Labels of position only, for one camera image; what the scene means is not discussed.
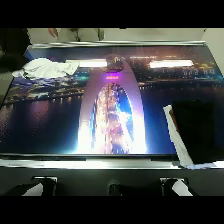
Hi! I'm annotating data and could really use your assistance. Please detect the white garment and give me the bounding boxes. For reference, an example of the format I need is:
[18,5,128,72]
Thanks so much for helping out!
[162,104,196,168]

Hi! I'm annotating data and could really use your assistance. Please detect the white T-shirt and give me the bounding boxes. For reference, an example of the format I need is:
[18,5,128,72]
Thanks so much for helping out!
[11,57,81,80]

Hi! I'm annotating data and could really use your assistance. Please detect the black garment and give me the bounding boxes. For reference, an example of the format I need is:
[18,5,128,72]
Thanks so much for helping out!
[171,99,224,165]

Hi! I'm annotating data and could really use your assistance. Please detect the person's hand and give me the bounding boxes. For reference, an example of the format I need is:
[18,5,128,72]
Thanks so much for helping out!
[47,27,60,38]

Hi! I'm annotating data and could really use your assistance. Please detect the person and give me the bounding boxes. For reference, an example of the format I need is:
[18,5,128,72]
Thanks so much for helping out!
[0,27,33,74]

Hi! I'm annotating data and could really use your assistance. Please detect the silver frame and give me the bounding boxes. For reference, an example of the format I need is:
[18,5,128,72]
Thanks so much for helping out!
[0,40,224,197]

